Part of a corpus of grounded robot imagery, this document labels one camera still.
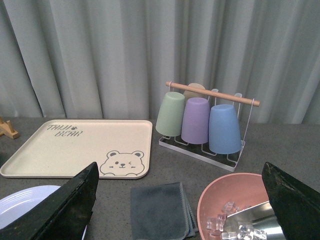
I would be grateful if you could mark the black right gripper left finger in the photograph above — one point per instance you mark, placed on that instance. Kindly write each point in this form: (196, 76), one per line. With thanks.
(63, 215)

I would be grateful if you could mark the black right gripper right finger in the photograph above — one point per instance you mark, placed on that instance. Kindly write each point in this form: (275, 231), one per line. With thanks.
(295, 204)

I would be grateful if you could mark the white ridged plate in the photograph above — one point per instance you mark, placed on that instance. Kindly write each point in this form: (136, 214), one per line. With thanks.
(17, 204)

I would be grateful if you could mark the steel ice scoop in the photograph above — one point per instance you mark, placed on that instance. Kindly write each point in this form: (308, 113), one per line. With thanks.
(261, 217)

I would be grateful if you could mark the pink plastic bowl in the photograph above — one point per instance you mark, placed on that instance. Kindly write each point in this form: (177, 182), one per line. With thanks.
(241, 188)

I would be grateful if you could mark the clear ice cubes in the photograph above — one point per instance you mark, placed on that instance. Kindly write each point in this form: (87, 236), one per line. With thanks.
(215, 226)

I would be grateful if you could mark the beige bear tray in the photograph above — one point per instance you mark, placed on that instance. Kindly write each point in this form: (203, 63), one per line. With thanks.
(62, 148)

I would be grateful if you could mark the grey folded cloth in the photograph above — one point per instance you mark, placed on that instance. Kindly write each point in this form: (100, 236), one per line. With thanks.
(161, 212)

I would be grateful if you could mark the blue plastic cup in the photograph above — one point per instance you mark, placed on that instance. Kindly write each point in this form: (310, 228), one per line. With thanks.
(224, 130)

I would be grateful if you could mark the wooden stand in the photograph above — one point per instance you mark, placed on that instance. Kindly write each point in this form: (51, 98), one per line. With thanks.
(7, 129)

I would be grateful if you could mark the purple plastic cup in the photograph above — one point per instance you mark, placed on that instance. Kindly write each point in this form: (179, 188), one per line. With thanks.
(195, 124)

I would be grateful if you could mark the green plastic cup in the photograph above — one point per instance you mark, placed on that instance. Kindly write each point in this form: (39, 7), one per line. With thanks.
(170, 115)

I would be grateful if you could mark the grey curtain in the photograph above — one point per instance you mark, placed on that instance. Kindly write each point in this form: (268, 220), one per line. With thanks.
(110, 59)

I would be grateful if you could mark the beige plastic cup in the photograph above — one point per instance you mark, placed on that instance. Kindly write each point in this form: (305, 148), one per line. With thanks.
(190, 94)

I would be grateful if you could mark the white wire cup rack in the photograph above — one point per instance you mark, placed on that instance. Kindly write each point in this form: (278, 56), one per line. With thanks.
(202, 152)

